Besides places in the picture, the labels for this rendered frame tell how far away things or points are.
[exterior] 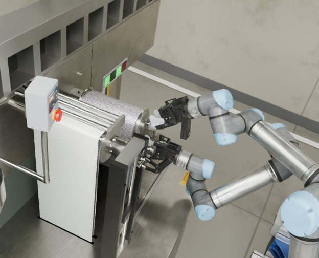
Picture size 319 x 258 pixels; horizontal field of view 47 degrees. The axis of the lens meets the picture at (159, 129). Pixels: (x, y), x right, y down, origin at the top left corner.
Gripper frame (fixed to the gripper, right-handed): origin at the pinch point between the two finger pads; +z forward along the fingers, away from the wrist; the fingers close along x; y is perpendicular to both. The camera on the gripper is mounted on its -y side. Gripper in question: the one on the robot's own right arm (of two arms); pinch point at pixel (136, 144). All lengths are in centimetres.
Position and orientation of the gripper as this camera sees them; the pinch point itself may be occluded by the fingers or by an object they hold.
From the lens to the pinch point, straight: 163.7
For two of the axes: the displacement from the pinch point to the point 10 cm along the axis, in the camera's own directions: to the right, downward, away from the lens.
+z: -9.1, -3.6, 2.2
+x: -3.9, 5.3, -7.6
